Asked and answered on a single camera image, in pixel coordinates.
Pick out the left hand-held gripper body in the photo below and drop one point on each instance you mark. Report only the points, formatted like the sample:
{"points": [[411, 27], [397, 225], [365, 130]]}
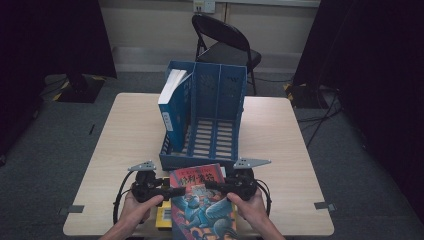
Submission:
{"points": [[145, 190]]}

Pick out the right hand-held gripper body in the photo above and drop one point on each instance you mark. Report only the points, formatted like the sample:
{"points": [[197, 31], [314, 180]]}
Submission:
{"points": [[245, 185]]}

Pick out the yellow paperback book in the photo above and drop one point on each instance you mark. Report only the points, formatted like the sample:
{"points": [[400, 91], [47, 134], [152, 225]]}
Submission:
{"points": [[164, 216]]}

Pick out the colourful illustrated book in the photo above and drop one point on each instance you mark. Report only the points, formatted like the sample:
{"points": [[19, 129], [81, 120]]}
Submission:
{"points": [[203, 216]]}

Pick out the blue paperback book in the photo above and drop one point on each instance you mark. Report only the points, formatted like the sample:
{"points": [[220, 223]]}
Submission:
{"points": [[175, 113]]}

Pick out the blue plastic file rack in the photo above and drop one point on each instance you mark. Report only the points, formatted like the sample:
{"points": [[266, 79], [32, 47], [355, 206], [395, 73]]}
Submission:
{"points": [[220, 100]]}

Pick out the person's left hand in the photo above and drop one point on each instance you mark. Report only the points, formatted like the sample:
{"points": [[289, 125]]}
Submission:
{"points": [[135, 213]]}

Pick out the person's right hand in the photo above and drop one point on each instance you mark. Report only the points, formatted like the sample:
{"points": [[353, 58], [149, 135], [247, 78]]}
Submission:
{"points": [[253, 210]]}

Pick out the grey tape strip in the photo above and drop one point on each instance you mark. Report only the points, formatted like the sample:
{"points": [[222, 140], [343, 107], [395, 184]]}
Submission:
{"points": [[75, 209], [323, 206]]}

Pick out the small black floor item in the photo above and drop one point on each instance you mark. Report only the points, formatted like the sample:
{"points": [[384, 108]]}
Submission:
{"points": [[91, 129]]}

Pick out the black stand base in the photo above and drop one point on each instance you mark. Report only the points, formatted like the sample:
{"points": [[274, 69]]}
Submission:
{"points": [[80, 90], [306, 96]]}

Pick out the black folding chair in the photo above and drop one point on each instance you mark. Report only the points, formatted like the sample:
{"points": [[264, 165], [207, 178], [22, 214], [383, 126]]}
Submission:
{"points": [[226, 50]]}

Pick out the black curtain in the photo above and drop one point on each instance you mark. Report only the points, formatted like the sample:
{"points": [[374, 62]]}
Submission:
{"points": [[383, 50], [50, 33]]}

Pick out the white wall socket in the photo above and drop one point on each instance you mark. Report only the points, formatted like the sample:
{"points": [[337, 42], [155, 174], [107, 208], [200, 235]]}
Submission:
{"points": [[204, 6]]}

